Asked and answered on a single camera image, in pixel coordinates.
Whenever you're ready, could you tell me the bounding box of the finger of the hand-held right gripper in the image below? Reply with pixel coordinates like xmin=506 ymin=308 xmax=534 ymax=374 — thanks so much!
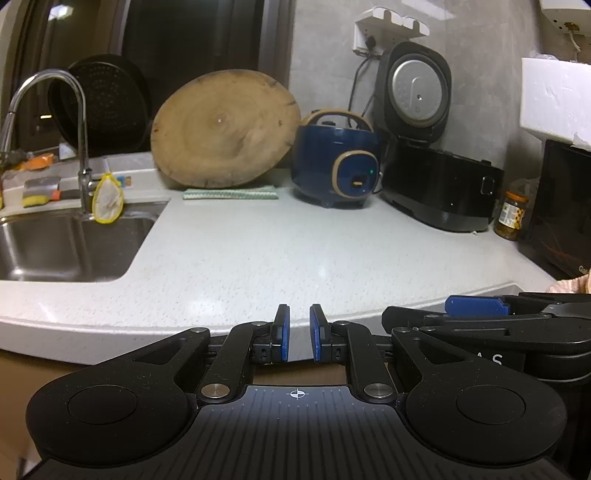
xmin=381 ymin=305 xmax=591 ymax=356
xmin=444 ymin=292 xmax=591 ymax=319

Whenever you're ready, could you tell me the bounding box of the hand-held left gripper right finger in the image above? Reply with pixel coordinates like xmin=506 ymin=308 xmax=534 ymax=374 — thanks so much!
xmin=308 ymin=304 xmax=467 ymax=401

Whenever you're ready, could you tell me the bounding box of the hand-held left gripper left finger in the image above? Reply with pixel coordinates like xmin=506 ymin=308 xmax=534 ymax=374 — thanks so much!
xmin=131 ymin=304 xmax=291 ymax=401

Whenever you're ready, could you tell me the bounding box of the brown cardboard box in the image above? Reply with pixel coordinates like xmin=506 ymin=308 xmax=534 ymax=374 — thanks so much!
xmin=0 ymin=348 xmax=347 ymax=464

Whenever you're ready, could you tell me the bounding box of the person's right hand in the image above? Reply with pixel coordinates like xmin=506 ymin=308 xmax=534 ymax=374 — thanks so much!
xmin=546 ymin=272 xmax=591 ymax=295

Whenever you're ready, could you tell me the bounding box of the glass jar of pickles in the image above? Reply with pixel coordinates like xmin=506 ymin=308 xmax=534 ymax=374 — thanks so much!
xmin=494 ymin=191 xmax=530 ymax=241

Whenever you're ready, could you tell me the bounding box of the black rice cooker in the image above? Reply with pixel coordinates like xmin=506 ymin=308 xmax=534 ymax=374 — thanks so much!
xmin=373 ymin=41 xmax=505 ymax=232

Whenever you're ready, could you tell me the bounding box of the black countertop oven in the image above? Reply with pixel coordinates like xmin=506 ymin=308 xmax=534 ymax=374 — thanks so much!
xmin=517 ymin=138 xmax=591 ymax=280

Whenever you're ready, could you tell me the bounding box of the green striped cloth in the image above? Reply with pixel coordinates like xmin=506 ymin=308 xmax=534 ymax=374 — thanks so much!
xmin=182 ymin=185 xmax=280 ymax=202

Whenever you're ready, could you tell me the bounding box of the blue rice cooker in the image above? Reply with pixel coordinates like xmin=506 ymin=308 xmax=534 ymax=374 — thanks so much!
xmin=291 ymin=109 xmax=384 ymax=209

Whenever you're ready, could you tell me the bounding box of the round wooden cutting board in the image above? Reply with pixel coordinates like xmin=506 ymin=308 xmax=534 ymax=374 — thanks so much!
xmin=151 ymin=69 xmax=302 ymax=189

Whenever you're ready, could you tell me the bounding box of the white foam box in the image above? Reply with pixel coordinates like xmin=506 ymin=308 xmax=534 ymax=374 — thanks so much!
xmin=519 ymin=56 xmax=591 ymax=149

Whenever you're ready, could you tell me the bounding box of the yellow rimmed mesh strainer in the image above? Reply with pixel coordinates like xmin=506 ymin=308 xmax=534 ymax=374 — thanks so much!
xmin=92 ymin=171 xmax=126 ymax=225

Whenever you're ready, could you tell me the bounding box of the steel sink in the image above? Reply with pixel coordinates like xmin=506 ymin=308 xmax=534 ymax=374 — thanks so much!
xmin=0 ymin=200 xmax=169 ymax=283

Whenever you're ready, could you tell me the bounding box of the steel faucet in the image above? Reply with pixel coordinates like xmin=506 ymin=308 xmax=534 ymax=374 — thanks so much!
xmin=0 ymin=69 xmax=95 ymax=215

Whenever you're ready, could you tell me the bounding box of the grey scouring pad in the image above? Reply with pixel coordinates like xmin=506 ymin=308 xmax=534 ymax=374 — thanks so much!
xmin=23 ymin=178 xmax=62 ymax=195

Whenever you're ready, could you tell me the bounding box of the black perforated pan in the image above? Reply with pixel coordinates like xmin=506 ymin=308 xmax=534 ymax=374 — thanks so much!
xmin=47 ymin=54 xmax=152 ymax=158

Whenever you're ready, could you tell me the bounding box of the orange sponge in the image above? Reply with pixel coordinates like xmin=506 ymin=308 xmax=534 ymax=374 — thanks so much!
xmin=21 ymin=154 xmax=57 ymax=171

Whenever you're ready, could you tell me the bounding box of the white water heater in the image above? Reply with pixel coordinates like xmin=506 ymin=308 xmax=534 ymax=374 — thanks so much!
xmin=538 ymin=0 xmax=591 ymax=36

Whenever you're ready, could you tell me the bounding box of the dark window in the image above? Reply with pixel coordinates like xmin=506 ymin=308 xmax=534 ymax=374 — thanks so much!
xmin=0 ymin=0 xmax=296 ymax=155

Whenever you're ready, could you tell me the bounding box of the black power cable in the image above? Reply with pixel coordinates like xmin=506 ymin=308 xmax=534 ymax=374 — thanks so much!
xmin=347 ymin=37 xmax=378 ymax=121

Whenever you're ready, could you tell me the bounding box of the white heater cord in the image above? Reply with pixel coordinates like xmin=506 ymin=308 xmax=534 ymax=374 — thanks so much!
xmin=564 ymin=22 xmax=583 ymax=52

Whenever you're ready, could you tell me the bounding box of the white wall holder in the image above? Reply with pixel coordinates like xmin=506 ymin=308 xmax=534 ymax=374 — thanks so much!
xmin=355 ymin=6 xmax=430 ymax=38

